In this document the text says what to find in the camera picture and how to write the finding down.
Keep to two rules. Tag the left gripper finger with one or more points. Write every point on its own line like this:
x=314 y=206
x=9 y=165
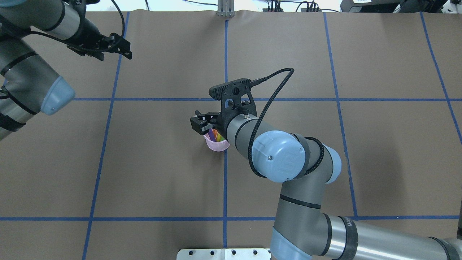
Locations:
x=116 y=41
x=124 y=52

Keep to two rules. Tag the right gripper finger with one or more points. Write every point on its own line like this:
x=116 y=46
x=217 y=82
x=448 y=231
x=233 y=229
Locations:
x=202 y=125
x=209 y=117

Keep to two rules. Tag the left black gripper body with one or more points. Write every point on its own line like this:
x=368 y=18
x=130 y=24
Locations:
x=89 y=33

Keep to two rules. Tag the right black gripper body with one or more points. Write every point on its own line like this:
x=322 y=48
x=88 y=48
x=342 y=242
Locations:
x=221 y=121

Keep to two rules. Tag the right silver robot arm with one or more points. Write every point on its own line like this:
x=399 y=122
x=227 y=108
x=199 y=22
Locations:
x=305 y=166

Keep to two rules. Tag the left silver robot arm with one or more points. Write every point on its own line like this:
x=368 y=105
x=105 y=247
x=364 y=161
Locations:
x=31 y=85

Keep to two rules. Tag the pink mesh pen holder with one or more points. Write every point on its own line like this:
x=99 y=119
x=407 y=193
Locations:
x=216 y=146

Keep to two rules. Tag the black rectangular device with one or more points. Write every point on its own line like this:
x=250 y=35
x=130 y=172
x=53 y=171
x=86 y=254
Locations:
x=368 y=6

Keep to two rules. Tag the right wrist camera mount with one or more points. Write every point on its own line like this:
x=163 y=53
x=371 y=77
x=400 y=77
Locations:
x=231 y=93

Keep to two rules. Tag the aluminium frame post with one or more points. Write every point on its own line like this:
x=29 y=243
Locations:
x=225 y=8

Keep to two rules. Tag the white pedestal base plate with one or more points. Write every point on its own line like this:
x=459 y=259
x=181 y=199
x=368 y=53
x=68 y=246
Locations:
x=225 y=254

